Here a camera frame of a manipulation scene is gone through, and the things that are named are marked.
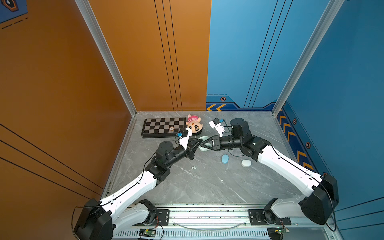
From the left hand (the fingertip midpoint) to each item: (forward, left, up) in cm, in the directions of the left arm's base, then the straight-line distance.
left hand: (201, 139), depth 70 cm
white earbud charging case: (0, -27, -24) cm, 36 cm away
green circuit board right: (-33, -39, -27) cm, 58 cm away
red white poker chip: (+26, +20, -24) cm, 41 cm away
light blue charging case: (+3, -16, -26) cm, 31 cm away
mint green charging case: (0, -1, +1) cm, 1 cm away
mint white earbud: (-2, +4, -27) cm, 27 cm away
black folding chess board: (+26, +27, -24) cm, 45 cm away
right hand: (-4, 0, 0) cm, 4 cm away
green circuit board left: (-34, +24, -30) cm, 52 cm away
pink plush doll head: (+27, +5, -19) cm, 33 cm away
